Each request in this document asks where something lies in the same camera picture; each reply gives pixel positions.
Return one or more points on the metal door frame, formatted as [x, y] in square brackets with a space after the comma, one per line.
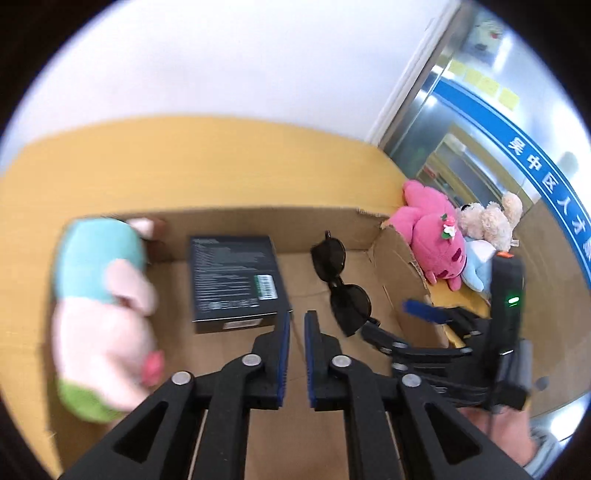
[415, 115]

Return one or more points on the cartoon sheep poster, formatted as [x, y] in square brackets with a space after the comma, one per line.
[485, 32]

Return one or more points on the small black product box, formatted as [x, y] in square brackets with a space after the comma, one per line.
[231, 277]

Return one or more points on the beige plush toy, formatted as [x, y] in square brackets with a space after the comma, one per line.
[489, 221]

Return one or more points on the yellow sticky note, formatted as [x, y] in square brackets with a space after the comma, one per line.
[473, 76]
[508, 98]
[488, 84]
[458, 67]

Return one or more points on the blue glass door stripe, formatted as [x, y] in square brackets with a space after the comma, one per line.
[517, 152]

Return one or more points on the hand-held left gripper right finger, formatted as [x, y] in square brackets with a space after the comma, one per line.
[310, 355]

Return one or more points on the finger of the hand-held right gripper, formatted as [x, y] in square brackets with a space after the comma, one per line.
[383, 339]
[422, 311]

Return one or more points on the person's right hand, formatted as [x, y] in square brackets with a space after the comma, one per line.
[501, 434]

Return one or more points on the pink plush bear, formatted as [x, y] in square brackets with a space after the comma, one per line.
[429, 226]

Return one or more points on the brown cardboard box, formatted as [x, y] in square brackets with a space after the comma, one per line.
[304, 286]

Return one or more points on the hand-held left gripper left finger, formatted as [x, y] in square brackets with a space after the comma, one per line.
[284, 350]

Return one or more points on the black sunglasses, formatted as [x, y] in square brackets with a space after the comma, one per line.
[328, 258]

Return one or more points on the light blue plush toy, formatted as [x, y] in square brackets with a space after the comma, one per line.
[478, 267]

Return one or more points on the teal and pink plush pig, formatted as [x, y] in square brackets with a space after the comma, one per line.
[101, 323]

